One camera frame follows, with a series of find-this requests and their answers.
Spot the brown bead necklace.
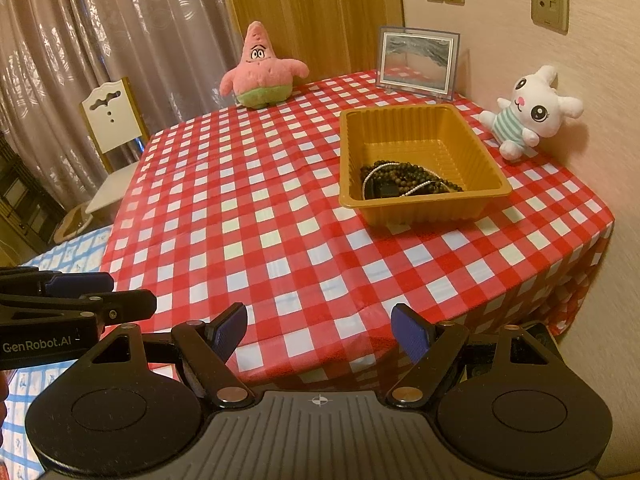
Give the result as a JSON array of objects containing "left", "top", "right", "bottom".
[{"left": 360, "top": 160, "right": 451, "bottom": 196}]

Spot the blue patterned blanket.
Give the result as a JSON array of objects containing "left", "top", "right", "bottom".
[{"left": 0, "top": 225, "right": 182, "bottom": 480}]

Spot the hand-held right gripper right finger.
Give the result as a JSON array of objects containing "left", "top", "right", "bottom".
[{"left": 382, "top": 302, "right": 556, "bottom": 408}]

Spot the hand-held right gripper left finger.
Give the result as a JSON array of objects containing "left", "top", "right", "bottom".
[{"left": 90, "top": 302, "right": 256, "bottom": 408}]

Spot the red checkered tablecloth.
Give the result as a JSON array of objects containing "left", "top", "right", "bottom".
[{"left": 100, "top": 67, "right": 615, "bottom": 391}]

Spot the dark wooden cabinet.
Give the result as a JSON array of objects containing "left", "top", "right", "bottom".
[{"left": 0, "top": 132, "right": 67, "bottom": 257}]

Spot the framed sand art picture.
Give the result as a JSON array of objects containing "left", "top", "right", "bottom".
[{"left": 376, "top": 26, "right": 461, "bottom": 101}]

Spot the beige network wall plate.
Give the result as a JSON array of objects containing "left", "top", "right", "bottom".
[{"left": 530, "top": 0, "right": 570, "bottom": 35}]

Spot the small brown bead bracelet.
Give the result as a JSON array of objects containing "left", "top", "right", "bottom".
[{"left": 425, "top": 174, "right": 464, "bottom": 194}]

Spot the yellow plastic tray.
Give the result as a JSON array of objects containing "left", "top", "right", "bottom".
[{"left": 339, "top": 104, "right": 513, "bottom": 226}]

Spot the tan round basket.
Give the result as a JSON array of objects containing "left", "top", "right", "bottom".
[{"left": 52, "top": 205, "right": 95, "bottom": 242}]

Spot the black bangle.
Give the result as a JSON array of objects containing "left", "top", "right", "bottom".
[{"left": 367, "top": 180, "right": 412, "bottom": 199}]

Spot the wooden wall panel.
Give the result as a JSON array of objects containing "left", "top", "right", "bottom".
[{"left": 222, "top": 0, "right": 405, "bottom": 93}]

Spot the pink starfish plush toy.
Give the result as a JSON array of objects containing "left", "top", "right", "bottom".
[{"left": 220, "top": 21, "right": 310, "bottom": 109}]

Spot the white wooden chair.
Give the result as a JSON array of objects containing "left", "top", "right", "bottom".
[{"left": 80, "top": 77, "right": 148, "bottom": 216}]

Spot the white bunny plush toy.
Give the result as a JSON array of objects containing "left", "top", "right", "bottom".
[{"left": 477, "top": 65, "right": 585, "bottom": 162}]

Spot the sheer patterned curtain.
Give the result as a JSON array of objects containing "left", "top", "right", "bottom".
[{"left": 0, "top": 0, "right": 246, "bottom": 211}]

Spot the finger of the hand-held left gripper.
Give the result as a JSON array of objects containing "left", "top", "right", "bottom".
[
  {"left": 0, "top": 289, "right": 157, "bottom": 328},
  {"left": 0, "top": 269, "right": 115, "bottom": 302}
]

